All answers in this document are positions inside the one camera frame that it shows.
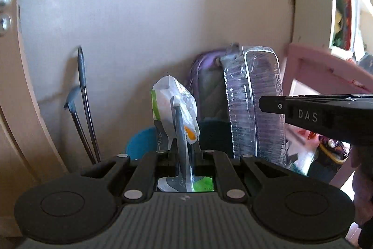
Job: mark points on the basket with purple liner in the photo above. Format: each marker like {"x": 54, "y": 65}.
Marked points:
{"x": 329, "y": 155}

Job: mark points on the yellow green plush toy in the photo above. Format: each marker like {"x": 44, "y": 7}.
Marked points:
{"x": 338, "y": 27}

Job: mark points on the pink chair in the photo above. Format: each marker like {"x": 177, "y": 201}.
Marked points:
{"x": 320, "y": 62}

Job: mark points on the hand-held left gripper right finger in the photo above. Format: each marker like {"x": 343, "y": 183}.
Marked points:
{"x": 224, "y": 176}

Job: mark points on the person's right hand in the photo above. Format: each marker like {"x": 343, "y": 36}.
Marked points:
{"x": 362, "y": 187}

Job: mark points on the clear plastic tray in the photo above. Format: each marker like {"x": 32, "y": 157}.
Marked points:
{"x": 262, "y": 77}

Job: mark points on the purple grey backpack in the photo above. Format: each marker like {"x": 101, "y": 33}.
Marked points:
{"x": 208, "y": 82}

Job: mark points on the red picture box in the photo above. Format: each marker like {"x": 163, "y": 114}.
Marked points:
{"x": 346, "y": 18}

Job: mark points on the cream panelled door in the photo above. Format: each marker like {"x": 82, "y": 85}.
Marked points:
{"x": 17, "y": 120}

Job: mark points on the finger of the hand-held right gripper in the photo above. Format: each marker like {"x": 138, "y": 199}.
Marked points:
{"x": 272, "y": 107}

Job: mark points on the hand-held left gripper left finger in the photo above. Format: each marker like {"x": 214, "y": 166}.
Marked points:
{"x": 145, "y": 173}

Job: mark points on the white green printed plastic bag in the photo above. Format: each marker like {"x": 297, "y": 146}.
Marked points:
{"x": 163, "y": 103}

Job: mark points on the teal bin with deer print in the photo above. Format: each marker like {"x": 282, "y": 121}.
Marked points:
{"x": 140, "y": 144}

